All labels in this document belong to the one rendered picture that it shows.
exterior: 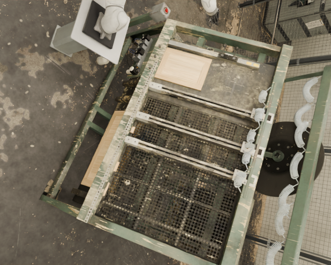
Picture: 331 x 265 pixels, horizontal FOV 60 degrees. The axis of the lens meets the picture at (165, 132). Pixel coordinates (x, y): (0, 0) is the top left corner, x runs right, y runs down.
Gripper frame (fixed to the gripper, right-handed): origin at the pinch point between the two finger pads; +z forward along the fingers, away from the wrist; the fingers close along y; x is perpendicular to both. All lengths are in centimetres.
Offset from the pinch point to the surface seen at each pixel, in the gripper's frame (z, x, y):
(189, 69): 34, 10, -41
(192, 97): 25, -13, -64
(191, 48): 37.2, 23.0, -23.1
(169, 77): 25, 19, -60
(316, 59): 232, -64, 95
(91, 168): 26, 33, -186
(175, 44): 34, 38, -29
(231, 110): 28, -51, -52
